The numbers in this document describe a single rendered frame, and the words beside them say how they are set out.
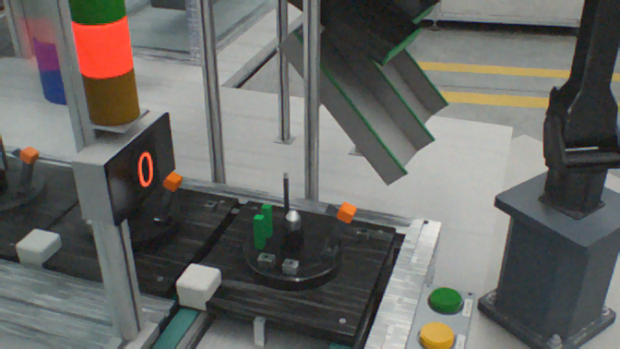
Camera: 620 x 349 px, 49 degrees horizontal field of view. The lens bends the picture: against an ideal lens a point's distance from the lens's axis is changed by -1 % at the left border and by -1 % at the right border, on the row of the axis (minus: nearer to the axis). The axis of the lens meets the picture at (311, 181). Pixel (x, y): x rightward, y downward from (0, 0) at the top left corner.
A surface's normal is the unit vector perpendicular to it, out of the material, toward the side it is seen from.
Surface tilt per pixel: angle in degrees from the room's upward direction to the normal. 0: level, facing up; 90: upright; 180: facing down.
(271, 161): 0
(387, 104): 90
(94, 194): 90
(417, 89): 90
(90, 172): 90
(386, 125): 45
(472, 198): 0
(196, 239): 0
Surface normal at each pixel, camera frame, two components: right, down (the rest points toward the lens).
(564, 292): -0.15, 0.51
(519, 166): 0.00, -0.85
